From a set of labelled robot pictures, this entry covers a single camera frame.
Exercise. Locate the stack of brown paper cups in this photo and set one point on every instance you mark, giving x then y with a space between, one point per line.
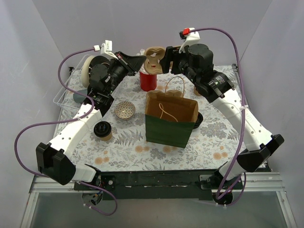
196 92

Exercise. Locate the black plastic cup lid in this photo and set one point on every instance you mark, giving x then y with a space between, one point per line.
102 129

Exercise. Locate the brown paper coffee cup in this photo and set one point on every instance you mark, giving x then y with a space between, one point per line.
107 136

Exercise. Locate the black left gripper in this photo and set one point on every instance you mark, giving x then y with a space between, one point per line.
125 62

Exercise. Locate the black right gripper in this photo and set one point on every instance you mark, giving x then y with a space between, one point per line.
175 60

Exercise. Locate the red ribbed straw holder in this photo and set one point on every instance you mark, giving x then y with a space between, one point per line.
148 82

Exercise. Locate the black round plate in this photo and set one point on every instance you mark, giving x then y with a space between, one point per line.
97 60

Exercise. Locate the single brown pulp cup carrier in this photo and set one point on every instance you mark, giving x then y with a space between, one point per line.
153 57

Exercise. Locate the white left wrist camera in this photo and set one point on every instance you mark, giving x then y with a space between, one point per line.
105 49

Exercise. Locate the cream round plate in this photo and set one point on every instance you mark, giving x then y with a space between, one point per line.
84 78

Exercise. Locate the brown pulp cup carrier stack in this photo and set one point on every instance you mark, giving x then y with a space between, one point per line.
175 93

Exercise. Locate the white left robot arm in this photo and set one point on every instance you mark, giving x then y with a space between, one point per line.
54 157

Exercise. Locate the aluminium frame rail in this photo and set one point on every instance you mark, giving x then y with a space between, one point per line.
264 204

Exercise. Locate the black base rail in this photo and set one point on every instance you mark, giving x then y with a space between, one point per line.
174 184

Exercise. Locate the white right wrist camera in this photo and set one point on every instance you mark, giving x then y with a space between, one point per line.
189 38

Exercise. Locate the grey blue cup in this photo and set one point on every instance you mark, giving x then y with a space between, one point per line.
80 97

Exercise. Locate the white wire dish rack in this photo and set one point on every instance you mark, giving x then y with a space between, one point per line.
64 98

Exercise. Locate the green paper bag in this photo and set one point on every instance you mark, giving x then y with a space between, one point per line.
170 120

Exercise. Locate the patterned small bowl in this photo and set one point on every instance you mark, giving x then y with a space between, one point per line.
124 110

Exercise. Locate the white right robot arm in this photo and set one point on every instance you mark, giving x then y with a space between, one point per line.
259 142

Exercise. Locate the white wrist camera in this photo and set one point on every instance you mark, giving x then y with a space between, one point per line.
105 49
189 38

